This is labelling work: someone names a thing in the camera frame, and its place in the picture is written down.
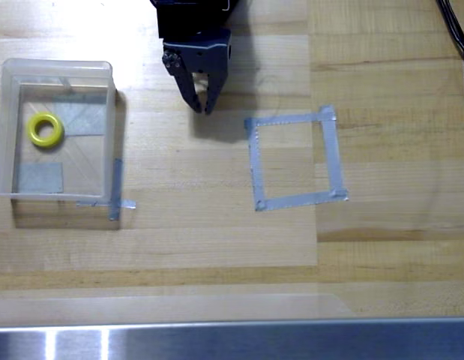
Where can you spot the short grey tape strip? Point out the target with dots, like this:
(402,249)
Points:
(116,187)
(127,204)

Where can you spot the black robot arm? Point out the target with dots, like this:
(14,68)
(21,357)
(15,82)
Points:
(190,17)

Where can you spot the clear plastic container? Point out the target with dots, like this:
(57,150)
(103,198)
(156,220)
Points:
(109,112)

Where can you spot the grey tape patch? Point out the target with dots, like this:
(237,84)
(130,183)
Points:
(85,120)
(40,178)

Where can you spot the blue-grey gripper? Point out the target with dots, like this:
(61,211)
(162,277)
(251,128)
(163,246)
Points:
(203,57)

